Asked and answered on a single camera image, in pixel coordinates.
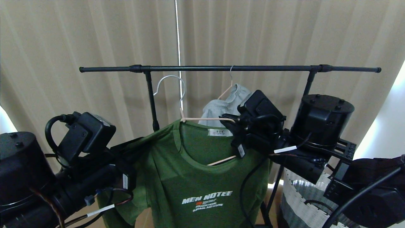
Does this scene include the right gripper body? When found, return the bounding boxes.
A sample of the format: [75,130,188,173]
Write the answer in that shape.
[231,125,287,158]

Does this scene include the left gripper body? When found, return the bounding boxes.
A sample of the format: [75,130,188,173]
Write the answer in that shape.
[52,152,137,219]

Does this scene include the pale grey shorts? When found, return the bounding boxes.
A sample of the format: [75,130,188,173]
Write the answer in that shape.
[199,84,253,128]

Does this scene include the pink clothes hanger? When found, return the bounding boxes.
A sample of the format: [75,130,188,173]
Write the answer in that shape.
[153,75,238,167]
[217,66,235,100]

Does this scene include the green garment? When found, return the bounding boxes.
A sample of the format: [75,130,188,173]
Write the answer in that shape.
[97,120,272,228]

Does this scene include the white laundry basket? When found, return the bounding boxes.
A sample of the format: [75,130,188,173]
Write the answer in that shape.
[280,168,358,228]

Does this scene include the black clothes rack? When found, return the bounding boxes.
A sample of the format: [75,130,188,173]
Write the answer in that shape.
[79,64,382,228]

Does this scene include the beige curtain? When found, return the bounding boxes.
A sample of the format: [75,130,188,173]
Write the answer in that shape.
[0,0,405,190]

